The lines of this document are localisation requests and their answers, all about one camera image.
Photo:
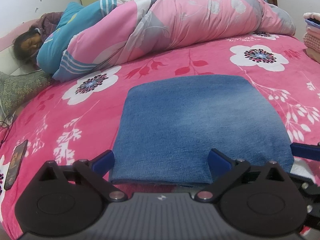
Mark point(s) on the black smartphone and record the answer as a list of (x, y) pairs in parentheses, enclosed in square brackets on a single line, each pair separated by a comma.
[(15, 165)]

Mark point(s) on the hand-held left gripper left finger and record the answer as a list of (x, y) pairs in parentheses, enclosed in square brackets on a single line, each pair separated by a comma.
[(103, 161)]

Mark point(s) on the pink and blue floral quilt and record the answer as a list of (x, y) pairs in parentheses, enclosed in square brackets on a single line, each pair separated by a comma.
[(175, 25)]

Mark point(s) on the green floral pillow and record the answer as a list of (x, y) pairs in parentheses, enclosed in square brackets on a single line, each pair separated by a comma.
[(20, 90)]

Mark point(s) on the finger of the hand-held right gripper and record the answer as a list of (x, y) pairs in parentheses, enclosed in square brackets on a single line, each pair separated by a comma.
[(311, 197), (305, 151)]

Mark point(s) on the blue jeans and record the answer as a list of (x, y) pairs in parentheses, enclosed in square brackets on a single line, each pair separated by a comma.
[(187, 125)]

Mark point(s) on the stack of folded clothes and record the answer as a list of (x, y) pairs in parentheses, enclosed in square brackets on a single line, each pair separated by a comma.
[(313, 42)]

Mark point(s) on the pink floral blanket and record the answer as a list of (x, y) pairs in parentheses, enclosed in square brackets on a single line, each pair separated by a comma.
[(100, 120)]

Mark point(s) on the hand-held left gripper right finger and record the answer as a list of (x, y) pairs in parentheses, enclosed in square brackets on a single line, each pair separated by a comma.
[(220, 160)]

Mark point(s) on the white padded headboard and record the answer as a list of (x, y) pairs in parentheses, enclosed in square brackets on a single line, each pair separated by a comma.
[(6, 60)]

